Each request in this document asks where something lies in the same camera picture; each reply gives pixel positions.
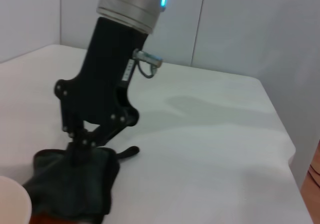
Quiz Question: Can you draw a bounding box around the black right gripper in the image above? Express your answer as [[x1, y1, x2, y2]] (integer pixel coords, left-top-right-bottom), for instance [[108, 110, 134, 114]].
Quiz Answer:
[[54, 16, 149, 166]]

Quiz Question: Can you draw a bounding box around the dark rag with loop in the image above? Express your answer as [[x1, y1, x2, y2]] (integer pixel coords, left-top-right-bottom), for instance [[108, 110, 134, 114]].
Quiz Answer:
[[21, 145, 140, 224]]

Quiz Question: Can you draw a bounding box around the white paper cup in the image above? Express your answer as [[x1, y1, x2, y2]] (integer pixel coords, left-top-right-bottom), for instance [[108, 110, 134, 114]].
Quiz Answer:
[[0, 175, 33, 224]]

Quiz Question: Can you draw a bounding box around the thin black right gripper cable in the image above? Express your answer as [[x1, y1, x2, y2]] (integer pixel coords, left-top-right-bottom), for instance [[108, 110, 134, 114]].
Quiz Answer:
[[135, 58, 160, 80]]

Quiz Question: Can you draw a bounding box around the silver gripper cable plug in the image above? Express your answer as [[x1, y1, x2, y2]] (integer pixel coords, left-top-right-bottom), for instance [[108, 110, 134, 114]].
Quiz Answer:
[[132, 49, 164, 68]]

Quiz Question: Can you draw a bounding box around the thin black floor cable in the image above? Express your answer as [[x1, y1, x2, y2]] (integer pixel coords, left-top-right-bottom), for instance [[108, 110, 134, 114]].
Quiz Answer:
[[308, 163, 320, 184]]

